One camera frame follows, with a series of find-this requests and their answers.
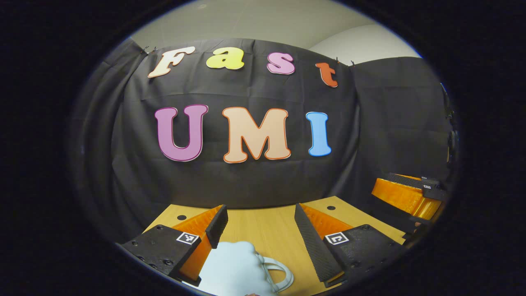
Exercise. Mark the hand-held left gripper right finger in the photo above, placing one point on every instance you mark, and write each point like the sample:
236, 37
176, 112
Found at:
314, 246

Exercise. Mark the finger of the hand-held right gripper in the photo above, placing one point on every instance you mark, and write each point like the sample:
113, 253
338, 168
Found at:
411, 179
402, 197

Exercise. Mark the black backdrop cloth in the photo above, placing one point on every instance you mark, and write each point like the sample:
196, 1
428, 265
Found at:
246, 176

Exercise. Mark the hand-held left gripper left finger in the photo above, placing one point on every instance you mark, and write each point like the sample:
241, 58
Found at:
215, 226

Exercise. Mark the light blue suitcase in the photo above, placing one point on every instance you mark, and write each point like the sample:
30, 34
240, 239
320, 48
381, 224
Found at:
234, 267

